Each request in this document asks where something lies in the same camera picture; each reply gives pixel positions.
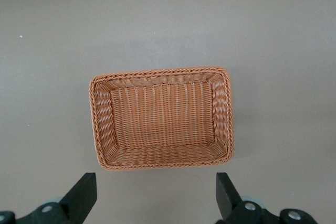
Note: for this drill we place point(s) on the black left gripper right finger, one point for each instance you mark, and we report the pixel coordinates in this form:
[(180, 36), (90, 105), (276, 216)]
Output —
[(231, 200)]

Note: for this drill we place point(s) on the brown wicker basket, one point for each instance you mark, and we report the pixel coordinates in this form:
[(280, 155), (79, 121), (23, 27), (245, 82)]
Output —
[(162, 119)]

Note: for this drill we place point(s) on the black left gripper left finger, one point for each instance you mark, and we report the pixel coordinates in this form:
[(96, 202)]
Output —
[(78, 203)]

